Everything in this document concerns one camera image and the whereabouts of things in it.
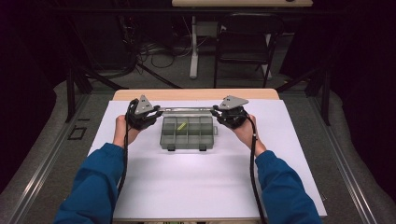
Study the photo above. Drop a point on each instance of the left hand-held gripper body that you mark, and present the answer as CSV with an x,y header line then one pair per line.
x,y
141,116

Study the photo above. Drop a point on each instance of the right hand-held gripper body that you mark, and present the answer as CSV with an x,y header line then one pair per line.
x,y
233,115

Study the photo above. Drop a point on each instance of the yellow-green plastic clip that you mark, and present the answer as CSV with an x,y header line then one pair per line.
x,y
182,126

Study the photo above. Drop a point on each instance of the clear grey compartment organizer box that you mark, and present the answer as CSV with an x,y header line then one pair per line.
x,y
194,137

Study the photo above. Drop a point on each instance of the person's right hand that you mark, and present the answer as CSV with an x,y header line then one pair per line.
x,y
249,133

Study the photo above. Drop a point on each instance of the person's left hand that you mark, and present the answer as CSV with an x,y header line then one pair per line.
x,y
123,133

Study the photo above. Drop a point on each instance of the wooden table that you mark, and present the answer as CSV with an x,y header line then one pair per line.
x,y
186,94

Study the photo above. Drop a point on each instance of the white-legged wooden desk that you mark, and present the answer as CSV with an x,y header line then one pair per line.
x,y
194,56

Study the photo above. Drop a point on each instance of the black tape strip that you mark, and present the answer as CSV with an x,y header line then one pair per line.
x,y
83,119

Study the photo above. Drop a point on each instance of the black folding chair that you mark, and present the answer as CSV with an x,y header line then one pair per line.
x,y
246,43

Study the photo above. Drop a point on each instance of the black metal stand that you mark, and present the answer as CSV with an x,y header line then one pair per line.
x,y
71,93
325,96

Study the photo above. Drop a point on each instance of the grey box under desk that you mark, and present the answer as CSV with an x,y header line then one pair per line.
x,y
206,29

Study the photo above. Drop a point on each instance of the aluminium floor rail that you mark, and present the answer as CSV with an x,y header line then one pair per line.
x,y
46,161
342,161

